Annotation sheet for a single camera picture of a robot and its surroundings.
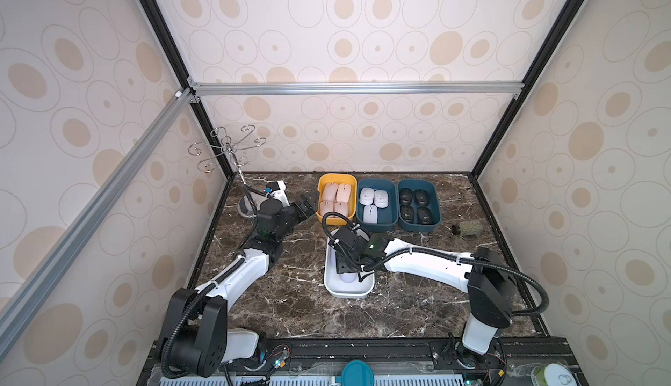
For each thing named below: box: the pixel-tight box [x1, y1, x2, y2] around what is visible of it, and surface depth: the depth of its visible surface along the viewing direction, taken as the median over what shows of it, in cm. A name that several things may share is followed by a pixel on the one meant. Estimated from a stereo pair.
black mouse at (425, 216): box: [417, 206, 434, 225], surface depth 104 cm
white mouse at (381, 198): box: [373, 189, 389, 209], surface depth 109 cm
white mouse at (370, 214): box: [363, 204, 378, 224], surface depth 105 cm
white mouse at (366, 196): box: [359, 186, 375, 206], surface depth 111 cm
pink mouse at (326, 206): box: [319, 199, 335, 218], surface depth 108 cm
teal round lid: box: [335, 359, 375, 386], surface depth 66 cm
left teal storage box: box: [356, 178, 400, 226], surface depth 108 cm
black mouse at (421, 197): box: [414, 188, 430, 207], surface depth 111 cm
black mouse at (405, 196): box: [399, 187, 414, 207], surface depth 111 cm
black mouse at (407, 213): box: [400, 205, 415, 223], surface depth 105 cm
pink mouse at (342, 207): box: [334, 200, 349, 219], surface depth 108 cm
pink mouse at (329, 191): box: [322, 182, 339, 202], surface depth 112 cm
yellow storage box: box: [316, 172, 359, 227], surface depth 111 cm
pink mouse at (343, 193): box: [335, 183, 352, 203], surface depth 112 cm
